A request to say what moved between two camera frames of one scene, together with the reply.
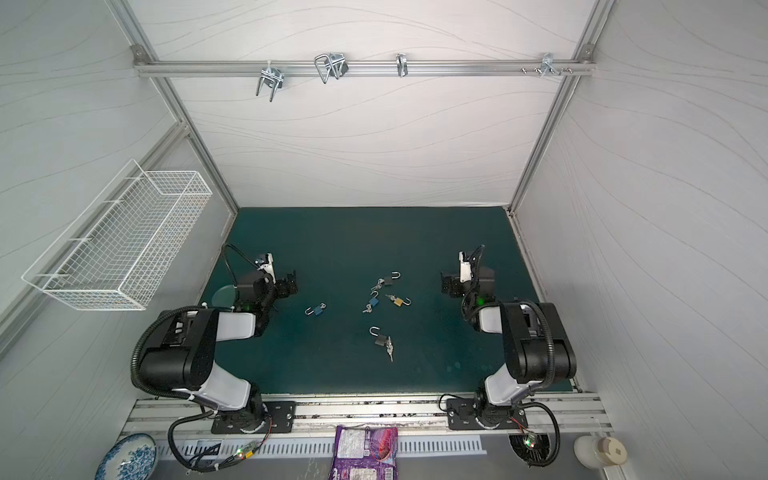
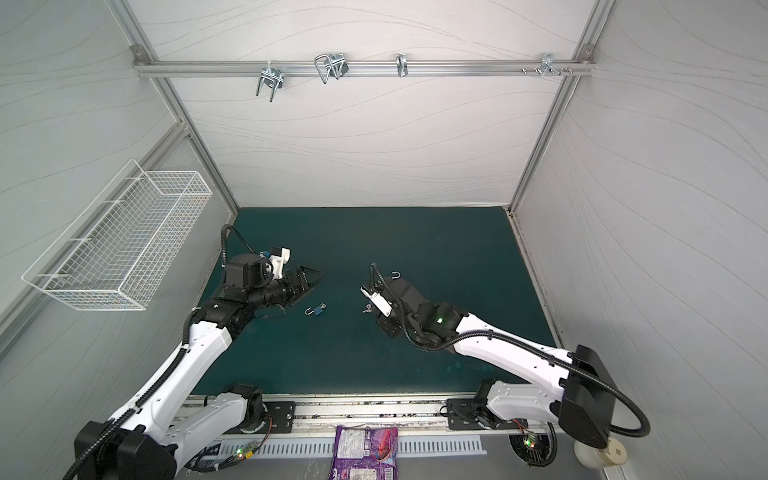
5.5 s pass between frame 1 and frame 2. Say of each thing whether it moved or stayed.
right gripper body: moved
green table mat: stayed
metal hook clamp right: stayed
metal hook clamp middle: stayed
